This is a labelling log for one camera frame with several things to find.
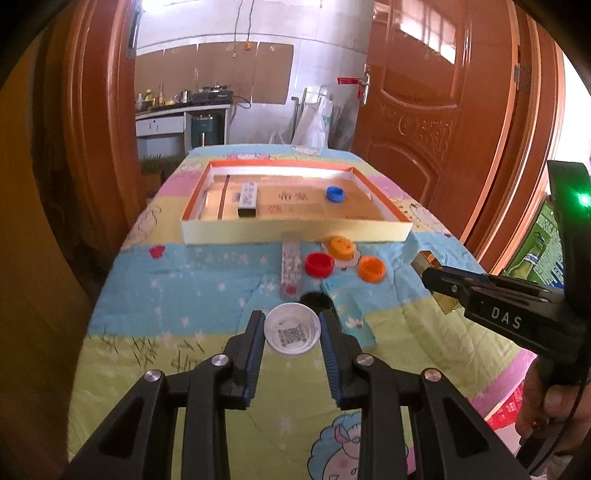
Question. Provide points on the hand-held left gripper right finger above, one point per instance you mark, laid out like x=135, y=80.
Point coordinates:
x=330, y=360

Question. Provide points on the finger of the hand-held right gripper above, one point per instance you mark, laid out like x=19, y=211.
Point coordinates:
x=445, y=281

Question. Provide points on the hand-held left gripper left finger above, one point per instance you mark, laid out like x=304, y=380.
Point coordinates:
x=253, y=364

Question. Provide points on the gold rectangular box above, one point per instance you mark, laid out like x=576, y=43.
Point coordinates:
x=425, y=261

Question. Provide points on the white bottle cap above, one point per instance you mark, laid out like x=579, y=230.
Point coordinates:
x=292, y=328

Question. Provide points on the black bottle cap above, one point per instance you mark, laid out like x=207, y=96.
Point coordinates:
x=314, y=297

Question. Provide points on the orange bottle cap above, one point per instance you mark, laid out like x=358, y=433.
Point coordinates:
x=371, y=269

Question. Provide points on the clear plastic rectangular box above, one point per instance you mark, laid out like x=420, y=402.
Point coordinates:
x=291, y=263

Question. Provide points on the shallow orange-rimmed cardboard tray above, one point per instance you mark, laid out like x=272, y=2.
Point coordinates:
x=277, y=230

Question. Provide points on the person's right hand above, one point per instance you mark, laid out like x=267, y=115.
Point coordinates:
x=533, y=406

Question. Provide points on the green printed carton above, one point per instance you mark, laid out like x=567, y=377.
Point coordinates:
x=540, y=249

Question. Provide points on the light blue rectangular box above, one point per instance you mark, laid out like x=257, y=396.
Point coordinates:
x=353, y=314

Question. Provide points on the red bottle cap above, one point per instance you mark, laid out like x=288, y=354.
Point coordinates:
x=319, y=264

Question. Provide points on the cartoon printed blanket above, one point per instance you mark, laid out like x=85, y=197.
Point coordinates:
x=184, y=286

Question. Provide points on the yellow-orange bottle cap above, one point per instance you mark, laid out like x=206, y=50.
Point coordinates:
x=340, y=246

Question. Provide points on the blue bottle cap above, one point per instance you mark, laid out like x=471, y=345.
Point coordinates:
x=335, y=194

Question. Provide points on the white patterned rectangular box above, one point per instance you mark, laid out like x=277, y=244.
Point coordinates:
x=247, y=196

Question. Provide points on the brown wooden door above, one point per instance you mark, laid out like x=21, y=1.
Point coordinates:
x=415, y=115

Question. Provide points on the metal door hinge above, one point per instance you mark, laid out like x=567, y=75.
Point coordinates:
x=522, y=77

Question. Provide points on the large white plastic bag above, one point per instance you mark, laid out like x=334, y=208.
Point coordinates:
x=316, y=124

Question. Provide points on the small white plastic bag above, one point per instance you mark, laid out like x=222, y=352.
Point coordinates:
x=277, y=137

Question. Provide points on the red ribbon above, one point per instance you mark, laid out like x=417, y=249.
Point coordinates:
x=348, y=81

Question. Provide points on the teal kitchen appliance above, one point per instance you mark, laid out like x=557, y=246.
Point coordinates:
x=205, y=133

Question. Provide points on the white kitchen counter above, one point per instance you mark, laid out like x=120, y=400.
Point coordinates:
x=159, y=123

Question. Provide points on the black gas stove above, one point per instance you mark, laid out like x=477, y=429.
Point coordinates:
x=211, y=95

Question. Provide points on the small metal pot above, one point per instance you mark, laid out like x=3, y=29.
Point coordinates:
x=184, y=97

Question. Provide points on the dark frying pan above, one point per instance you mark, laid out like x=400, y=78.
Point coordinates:
x=142, y=105

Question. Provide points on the cardboard wall sheets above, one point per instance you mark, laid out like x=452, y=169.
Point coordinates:
x=268, y=74

